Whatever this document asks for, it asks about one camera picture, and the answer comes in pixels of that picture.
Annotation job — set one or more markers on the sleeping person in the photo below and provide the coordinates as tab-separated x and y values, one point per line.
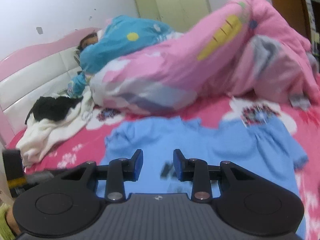
90	39

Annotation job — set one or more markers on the white garment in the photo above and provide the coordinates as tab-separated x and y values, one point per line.
41	136

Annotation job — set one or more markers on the pink floral bed sheet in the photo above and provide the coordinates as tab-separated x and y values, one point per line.
303	125

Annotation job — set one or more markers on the pale yellow wardrobe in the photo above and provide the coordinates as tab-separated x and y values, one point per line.
181	15

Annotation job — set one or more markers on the blue patterned blanket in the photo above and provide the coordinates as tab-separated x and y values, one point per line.
122	36

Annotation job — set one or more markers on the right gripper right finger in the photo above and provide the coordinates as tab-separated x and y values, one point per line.
186	169

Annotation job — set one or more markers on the pink white headboard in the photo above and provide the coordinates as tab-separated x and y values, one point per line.
32	72

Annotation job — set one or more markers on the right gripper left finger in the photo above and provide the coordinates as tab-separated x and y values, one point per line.
127	168

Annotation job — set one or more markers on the black garment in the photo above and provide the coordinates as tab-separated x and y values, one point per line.
54	109

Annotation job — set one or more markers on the brown wooden door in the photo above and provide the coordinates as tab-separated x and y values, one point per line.
296	14

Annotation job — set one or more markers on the pink patterned quilt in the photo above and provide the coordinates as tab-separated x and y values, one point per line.
244	46

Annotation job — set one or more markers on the black device at left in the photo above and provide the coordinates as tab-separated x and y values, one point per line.
17	180

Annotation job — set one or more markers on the light blue shirt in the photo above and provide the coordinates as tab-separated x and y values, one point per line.
266	149

